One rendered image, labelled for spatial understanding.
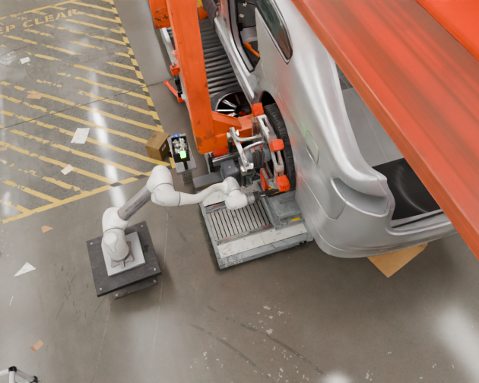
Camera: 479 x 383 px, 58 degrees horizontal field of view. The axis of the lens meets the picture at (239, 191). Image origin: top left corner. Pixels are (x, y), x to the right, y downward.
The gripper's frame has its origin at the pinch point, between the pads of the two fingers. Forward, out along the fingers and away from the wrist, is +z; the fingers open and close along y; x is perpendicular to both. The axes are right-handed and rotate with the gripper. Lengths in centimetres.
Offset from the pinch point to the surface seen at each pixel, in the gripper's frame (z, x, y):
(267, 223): -6, -36, -46
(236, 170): -21, 16, -50
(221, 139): -26, 45, -45
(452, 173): -50, 53, 281
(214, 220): -49, -23, -59
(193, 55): -38, 107, 16
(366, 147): 63, 17, 27
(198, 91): -39, 85, -6
